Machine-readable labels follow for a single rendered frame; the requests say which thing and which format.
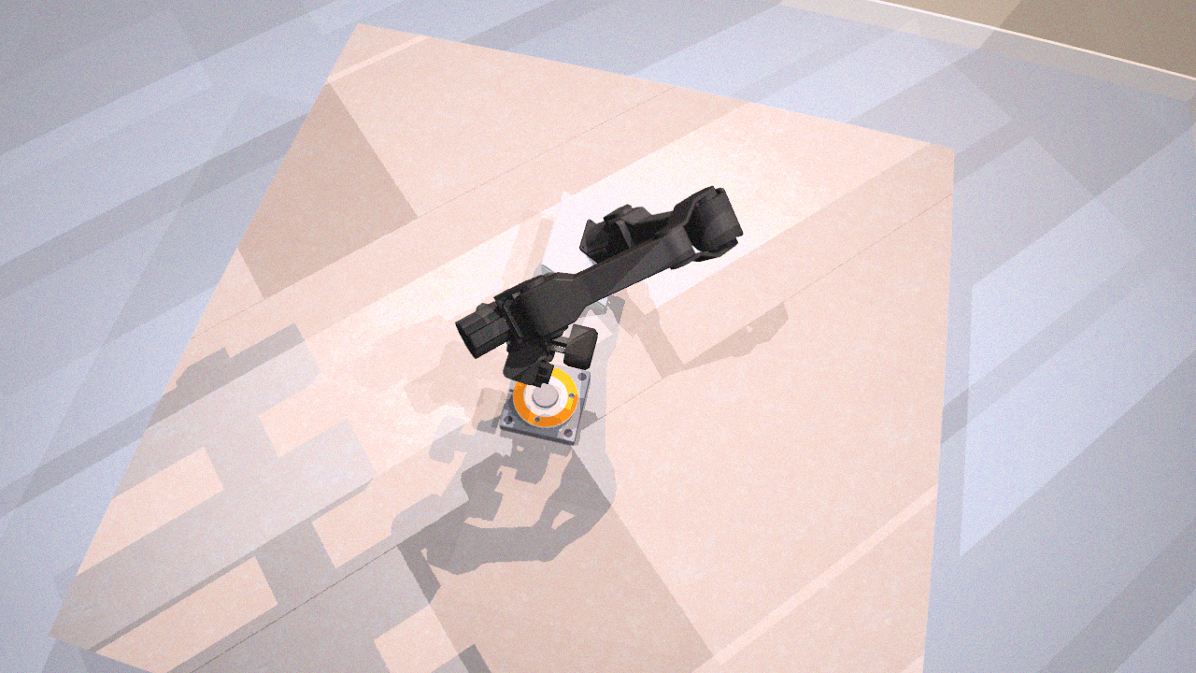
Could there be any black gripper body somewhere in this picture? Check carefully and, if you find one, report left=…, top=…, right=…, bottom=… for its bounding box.
left=548, top=324, right=598, bottom=371

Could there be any orange and yellow round plate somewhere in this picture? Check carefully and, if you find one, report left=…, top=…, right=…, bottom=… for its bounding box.
left=513, top=367, right=578, bottom=429

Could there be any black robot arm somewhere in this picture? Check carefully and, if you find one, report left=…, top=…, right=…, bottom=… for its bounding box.
left=454, top=185, right=744, bottom=388

